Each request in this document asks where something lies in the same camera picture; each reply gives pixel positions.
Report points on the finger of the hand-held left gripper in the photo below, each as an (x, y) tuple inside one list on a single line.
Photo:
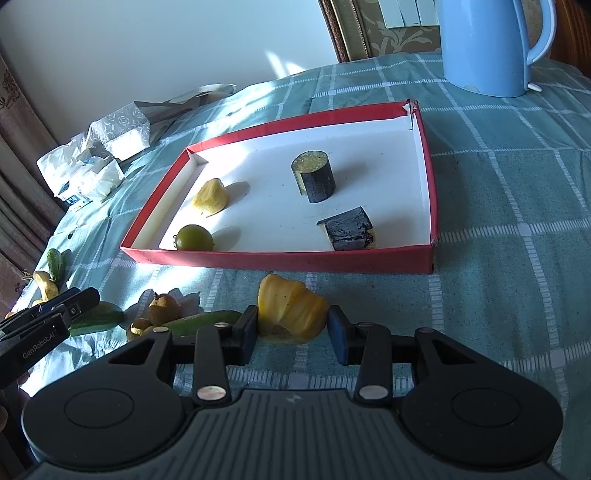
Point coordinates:
[(55, 299), (85, 302)]

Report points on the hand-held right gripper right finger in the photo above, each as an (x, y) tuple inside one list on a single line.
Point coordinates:
[(337, 334)]

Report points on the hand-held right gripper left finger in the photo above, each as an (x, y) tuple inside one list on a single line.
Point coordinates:
[(249, 332)]

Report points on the yellow fruit piece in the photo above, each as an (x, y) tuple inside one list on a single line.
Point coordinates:
[(288, 309), (210, 196)]

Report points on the dark eggplant piece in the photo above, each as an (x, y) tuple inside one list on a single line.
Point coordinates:
[(348, 228)]

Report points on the green tomato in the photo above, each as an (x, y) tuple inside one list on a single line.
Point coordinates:
[(194, 237)]

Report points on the red cardboard box tray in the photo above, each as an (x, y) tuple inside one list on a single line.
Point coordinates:
[(277, 203)]

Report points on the black cylinder block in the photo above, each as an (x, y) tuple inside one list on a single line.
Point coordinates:
[(318, 184)]

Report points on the yellow banana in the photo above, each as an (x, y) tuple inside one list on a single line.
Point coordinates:
[(44, 284)]

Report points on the small green cucumber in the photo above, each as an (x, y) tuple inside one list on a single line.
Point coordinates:
[(55, 265)]

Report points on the blue and white packet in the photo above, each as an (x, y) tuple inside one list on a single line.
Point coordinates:
[(75, 199)]

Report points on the beige patterned curtain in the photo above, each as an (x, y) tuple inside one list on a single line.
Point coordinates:
[(23, 184)]

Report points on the white tissue pack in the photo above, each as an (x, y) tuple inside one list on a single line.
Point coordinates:
[(87, 170)]

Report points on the grey patterned paper bag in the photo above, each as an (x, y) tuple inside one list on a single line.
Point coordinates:
[(124, 129)]

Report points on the green checked tablecloth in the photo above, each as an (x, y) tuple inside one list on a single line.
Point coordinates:
[(498, 230)]

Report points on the blue electric kettle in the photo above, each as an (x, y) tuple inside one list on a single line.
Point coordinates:
[(485, 46)]

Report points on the brown wooden chair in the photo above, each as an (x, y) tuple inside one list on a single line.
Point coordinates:
[(572, 32)]

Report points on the ornate wooden wall frame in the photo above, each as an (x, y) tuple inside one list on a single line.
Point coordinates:
[(344, 27)]

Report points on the white wall switch panel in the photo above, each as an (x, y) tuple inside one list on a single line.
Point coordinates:
[(408, 11)]

